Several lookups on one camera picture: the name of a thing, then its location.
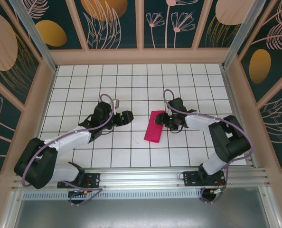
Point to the aluminium side rail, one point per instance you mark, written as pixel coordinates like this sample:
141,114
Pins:
232,99
30,165

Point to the pink cloth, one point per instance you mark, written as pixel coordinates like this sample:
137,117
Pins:
153,133

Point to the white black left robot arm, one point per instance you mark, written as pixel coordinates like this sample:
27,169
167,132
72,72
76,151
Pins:
72,140

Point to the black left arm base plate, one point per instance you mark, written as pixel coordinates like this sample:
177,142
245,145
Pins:
94,179

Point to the aluminium corner post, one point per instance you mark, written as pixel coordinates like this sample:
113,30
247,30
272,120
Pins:
33,31
246,31

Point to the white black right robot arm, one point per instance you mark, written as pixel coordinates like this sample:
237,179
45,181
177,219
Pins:
200,123

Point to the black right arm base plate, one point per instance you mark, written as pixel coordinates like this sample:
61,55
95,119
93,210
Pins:
190,179

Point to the aluminium mounting rail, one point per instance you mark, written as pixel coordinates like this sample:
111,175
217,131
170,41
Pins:
141,178

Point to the grey metal sheet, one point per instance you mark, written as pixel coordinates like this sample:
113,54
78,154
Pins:
141,213

